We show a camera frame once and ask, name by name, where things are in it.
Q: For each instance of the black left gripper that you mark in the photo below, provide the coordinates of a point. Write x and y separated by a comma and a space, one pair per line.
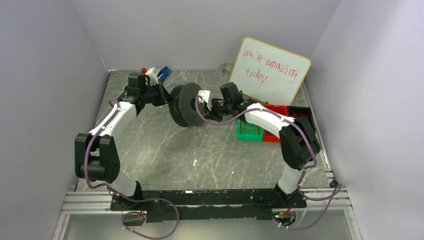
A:
164, 96

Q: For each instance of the dark grey perforated spool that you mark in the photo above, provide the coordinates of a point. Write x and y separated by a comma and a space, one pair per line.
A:
183, 108

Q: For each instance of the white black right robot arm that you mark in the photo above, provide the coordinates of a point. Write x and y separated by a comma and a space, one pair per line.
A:
298, 142

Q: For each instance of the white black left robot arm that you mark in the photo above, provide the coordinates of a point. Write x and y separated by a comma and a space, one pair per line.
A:
95, 153

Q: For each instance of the blue and black stapler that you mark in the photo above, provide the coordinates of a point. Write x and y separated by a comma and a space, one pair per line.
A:
163, 74

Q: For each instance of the green plastic bin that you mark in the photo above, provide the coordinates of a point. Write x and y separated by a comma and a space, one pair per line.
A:
248, 132

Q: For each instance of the red plastic bin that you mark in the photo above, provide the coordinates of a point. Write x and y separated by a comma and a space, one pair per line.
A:
280, 109

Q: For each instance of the yellow framed whiteboard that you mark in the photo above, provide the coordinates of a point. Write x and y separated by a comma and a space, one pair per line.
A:
268, 73

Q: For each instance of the black plastic bin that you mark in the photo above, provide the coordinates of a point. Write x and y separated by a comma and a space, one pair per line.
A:
300, 111

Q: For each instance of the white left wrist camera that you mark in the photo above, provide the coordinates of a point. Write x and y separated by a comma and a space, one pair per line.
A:
152, 73

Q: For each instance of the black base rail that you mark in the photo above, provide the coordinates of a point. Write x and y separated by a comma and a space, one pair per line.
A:
167, 205

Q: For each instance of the aluminium frame rail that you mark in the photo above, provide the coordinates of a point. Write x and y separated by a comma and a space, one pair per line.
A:
87, 203

